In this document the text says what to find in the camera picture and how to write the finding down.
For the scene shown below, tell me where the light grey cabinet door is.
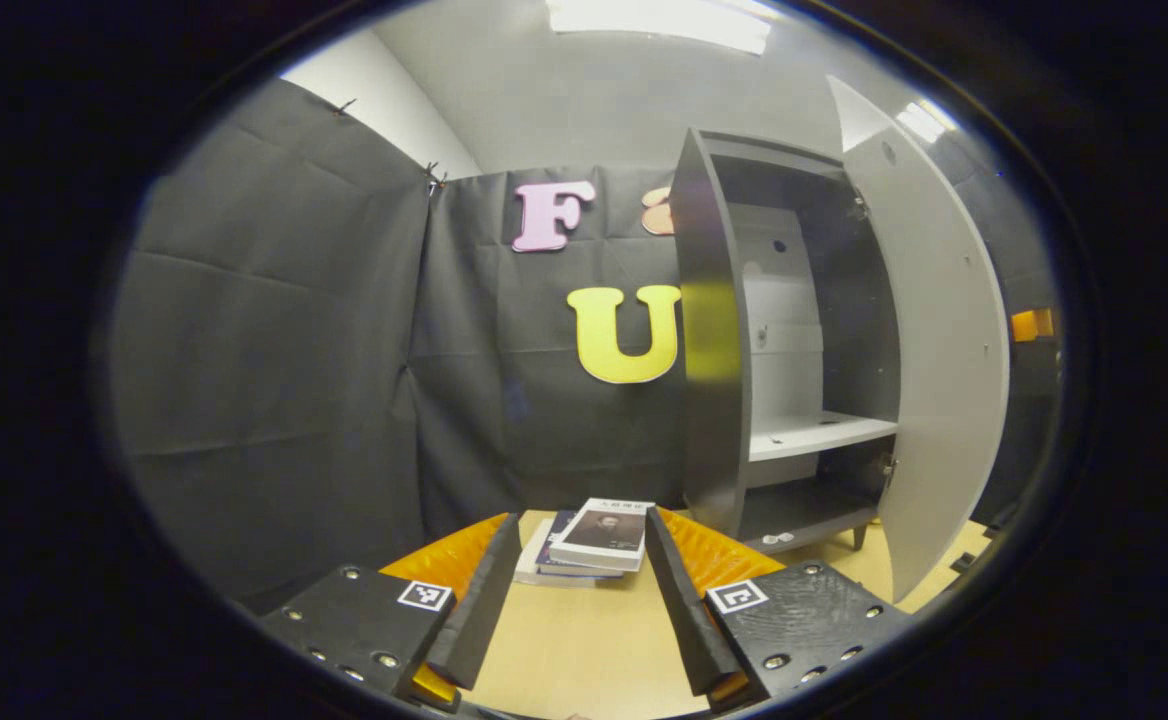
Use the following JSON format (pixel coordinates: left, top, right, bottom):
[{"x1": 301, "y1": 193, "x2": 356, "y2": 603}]
[{"x1": 826, "y1": 75, "x2": 1012, "y2": 604}]

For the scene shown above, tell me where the black backdrop cloth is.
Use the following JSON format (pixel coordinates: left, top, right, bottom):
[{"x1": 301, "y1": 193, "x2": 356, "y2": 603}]
[{"x1": 109, "y1": 78, "x2": 1063, "y2": 613}]

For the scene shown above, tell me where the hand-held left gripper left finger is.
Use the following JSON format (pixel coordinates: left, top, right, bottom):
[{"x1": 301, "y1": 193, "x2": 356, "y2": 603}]
[{"x1": 254, "y1": 510, "x2": 525, "y2": 706}]

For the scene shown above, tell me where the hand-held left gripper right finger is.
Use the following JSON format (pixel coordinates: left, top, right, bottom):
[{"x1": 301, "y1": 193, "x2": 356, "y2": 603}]
[{"x1": 642, "y1": 503, "x2": 913, "y2": 713}]

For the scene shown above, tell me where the blue covered book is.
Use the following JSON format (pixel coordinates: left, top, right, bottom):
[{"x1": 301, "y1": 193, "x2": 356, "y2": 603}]
[{"x1": 534, "y1": 510, "x2": 625, "y2": 581}]

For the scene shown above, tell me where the ceiling light panel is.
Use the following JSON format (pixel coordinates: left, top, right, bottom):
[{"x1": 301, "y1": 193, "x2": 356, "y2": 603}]
[
  {"x1": 894, "y1": 97, "x2": 962, "y2": 146},
  {"x1": 544, "y1": 0, "x2": 775, "y2": 56}
]

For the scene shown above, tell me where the book with portrait cover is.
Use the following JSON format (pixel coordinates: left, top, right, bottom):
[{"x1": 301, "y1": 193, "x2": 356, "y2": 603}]
[{"x1": 548, "y1": 497, "x2": 657, "y2": 573}]

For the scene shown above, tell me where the white covered book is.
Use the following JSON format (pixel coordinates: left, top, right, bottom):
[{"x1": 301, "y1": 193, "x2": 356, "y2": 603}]
[{"x1": 514, "y1": 517, "x2": 595, "y2": 588}]

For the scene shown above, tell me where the dark grey cabinet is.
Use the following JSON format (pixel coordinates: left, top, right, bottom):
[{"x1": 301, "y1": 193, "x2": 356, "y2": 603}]
[{"x1": 669, "y1": 127, "x2": 905, "y2": 553}]

